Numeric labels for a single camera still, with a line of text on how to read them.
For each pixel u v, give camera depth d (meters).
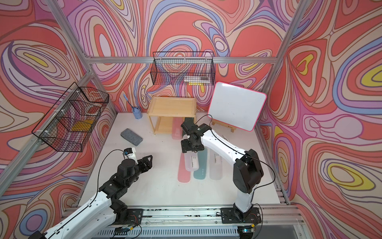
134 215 0.73
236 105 1.02
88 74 0.92
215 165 0.92
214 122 1.09
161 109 0.93
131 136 1.02
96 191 0.55
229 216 0.73
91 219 0.50
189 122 0.68
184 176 0.86
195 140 0.60
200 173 0.87
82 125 0.72
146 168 0.72
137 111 1.11
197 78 0.91
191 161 0.79
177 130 1.05
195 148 0.72
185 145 0.75
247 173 0.46
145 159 0.74
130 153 0.70
